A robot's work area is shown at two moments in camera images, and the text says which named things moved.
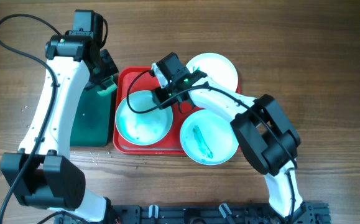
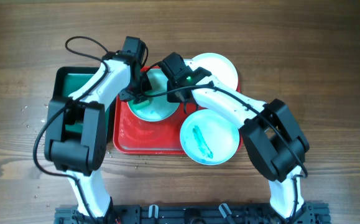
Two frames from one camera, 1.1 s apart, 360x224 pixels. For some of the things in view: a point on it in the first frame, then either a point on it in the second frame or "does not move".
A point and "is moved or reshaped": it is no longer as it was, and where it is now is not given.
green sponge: [109, 84] is moved or reshaped
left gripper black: [110, 68] → [124, 96]
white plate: [216, 66] does not move
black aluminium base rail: [133, 213] does not move
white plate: [145, 128] is moved or reshaped
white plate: [207, 138] does not move
